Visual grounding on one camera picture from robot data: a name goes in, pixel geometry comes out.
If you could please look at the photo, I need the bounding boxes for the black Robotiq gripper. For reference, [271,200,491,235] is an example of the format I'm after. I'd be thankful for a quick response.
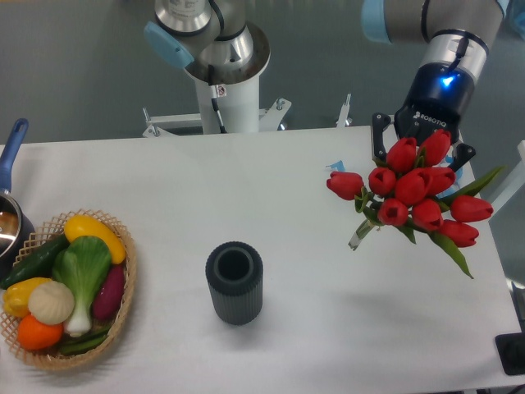
[372,62,477,172]

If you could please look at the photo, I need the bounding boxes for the red tulip bouquet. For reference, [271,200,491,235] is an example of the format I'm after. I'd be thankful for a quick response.
[326,129,503,274]

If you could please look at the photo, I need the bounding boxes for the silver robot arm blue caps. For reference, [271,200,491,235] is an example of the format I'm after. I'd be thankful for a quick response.
[361,1,508,171]

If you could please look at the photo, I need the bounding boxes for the black device at edge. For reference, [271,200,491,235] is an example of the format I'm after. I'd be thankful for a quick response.
[495,332,524,376]

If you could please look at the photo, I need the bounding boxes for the dark grey ribbed vase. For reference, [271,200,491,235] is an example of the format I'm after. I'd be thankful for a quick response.
[205,241,263,326]

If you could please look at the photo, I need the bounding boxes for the purple sweet potato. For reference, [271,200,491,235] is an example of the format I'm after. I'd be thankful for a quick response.
[92,265,126,320]

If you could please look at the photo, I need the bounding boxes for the green bok choy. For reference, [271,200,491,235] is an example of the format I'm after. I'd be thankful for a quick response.
[52,236,112,337]

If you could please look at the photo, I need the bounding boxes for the woven wicker basket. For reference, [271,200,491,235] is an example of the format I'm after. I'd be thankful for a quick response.
[1,209,137,371]

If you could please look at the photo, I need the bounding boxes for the green pea pods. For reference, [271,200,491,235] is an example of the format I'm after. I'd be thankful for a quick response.
[58,326,110,356]

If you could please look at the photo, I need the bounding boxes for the dark green cucumber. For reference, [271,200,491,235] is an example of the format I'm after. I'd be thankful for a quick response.
[1,234,69,290]

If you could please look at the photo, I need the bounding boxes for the white garlic bulb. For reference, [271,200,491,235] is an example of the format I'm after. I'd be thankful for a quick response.
[28,281,75,325]

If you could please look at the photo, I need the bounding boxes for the orange fruit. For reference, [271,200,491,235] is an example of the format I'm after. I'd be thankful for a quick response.
[16,314,63,350]

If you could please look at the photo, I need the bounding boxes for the yellow bell pepper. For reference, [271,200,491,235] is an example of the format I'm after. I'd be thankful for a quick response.
[2,277,52,318]

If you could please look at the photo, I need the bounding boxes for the white metal frame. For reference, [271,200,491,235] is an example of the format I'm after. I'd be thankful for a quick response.
[489,140,524,215]

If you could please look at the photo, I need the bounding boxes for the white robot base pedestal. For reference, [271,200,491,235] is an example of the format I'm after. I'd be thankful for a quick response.
[142,0,293,139]

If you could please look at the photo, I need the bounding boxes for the blue handled saucepan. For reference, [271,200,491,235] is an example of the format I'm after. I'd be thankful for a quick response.
[1,118,34,280]

